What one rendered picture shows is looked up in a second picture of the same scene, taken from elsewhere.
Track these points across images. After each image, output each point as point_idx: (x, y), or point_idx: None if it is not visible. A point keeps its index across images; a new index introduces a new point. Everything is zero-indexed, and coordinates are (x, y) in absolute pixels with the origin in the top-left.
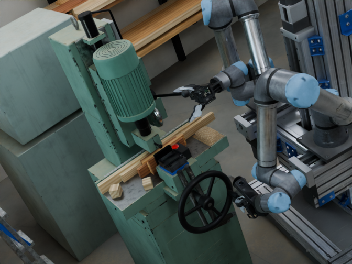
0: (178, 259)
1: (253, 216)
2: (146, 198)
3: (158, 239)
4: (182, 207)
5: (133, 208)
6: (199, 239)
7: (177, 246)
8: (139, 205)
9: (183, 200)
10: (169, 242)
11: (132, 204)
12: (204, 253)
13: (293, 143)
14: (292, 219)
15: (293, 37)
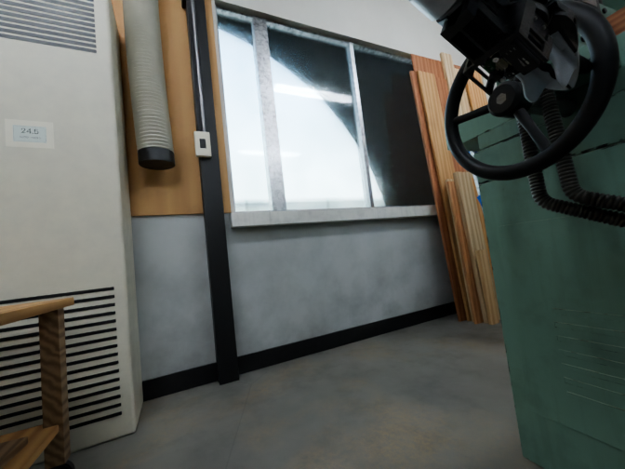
0: (516, 274)
1: (465, 65)
2: (482, 120)
3: (486, 208)
4: (448, 98)
5: (459, 132)
6: (585, 267)
7: (520, 246)
8: (468, 129)
9: (452, 83)
10: (505, 227)
11: (459, 124)
12: (588, 314)
13: None
14: None
15: None
